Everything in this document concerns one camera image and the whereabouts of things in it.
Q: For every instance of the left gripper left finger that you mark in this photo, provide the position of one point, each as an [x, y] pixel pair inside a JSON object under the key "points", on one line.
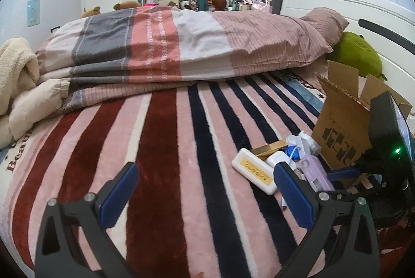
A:
{"points": [[72, 239]]}

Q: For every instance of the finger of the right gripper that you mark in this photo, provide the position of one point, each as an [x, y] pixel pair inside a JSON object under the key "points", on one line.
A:
{"points": [[342, 174], [360, 191]]}

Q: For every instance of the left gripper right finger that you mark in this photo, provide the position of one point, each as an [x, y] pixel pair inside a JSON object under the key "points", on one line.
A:
{"points": [[341, 239]]}

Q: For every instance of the white case yellow label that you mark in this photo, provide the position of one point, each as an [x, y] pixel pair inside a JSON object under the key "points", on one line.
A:
{"points": [[255, 170]]}

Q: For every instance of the brown cardboard box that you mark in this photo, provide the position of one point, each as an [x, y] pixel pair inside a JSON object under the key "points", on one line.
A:
{"points": [[343, 124]]}

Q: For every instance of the white plastic bottle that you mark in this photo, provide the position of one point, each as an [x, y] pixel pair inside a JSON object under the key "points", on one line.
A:
{"points": [[313, 147]]}

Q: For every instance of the blue white round container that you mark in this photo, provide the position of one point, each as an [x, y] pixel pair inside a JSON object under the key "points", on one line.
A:
{"points": [[293, 152]]}

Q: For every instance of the gold rectangular bar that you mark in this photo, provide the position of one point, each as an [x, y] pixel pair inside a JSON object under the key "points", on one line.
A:
{"points": [[267, 150]]}

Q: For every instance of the green plush cushion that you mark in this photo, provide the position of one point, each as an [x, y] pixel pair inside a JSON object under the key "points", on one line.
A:
{"points": [[353, 50]]}

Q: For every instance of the striped fleece bed blanket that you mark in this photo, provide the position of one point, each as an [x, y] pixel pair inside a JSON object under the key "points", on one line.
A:
{"points": [[192, 212]]}

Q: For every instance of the white bed headboard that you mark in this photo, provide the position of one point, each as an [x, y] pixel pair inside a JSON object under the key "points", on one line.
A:
{"points": [[387, 27]]}

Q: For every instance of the cream fluffy blanket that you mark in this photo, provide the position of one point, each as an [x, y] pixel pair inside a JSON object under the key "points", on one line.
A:
{"points": [[25, 101]]}

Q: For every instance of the pink striped pillow upper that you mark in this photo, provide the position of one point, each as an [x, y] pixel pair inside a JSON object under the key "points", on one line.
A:
{"points": [[329, 23]]}

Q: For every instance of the striped folded duvet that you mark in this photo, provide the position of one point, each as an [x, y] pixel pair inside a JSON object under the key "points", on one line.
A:
{"points": [[133, 51]]}

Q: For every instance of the brown round plush toy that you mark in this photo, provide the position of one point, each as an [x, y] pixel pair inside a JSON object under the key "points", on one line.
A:
{"points": [[219, 5]]}

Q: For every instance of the brown teddy bear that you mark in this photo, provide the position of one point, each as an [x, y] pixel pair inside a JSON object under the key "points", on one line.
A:
{"points": [[91, 12], [126, 5]]}

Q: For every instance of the blue wall poster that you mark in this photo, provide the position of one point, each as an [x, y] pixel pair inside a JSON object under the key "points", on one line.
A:
{"points": [[33, 13]]}

